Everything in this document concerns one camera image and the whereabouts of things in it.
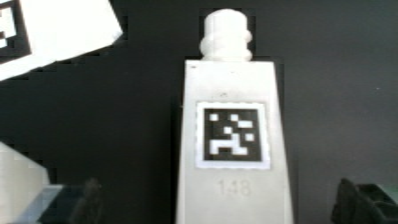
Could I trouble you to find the white stool leg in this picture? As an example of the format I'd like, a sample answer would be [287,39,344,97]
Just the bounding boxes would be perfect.
[0,142,49,224]
[175,9,292,224]

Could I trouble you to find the white stool leg front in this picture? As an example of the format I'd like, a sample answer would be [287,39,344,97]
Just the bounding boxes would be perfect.
[175,9,292,224]

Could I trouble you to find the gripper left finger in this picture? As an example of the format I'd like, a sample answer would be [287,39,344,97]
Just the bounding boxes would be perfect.
[37,178,104,224]

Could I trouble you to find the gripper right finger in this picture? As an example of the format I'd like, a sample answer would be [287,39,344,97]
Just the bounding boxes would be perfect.
[330,178,398,224]

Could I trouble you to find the white stool leg rear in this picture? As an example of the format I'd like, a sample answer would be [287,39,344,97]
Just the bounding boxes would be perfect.
[0,142,49,224]

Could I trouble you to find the white marker sheet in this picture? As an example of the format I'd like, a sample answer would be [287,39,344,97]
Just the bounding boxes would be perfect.
[0,0,122,81]

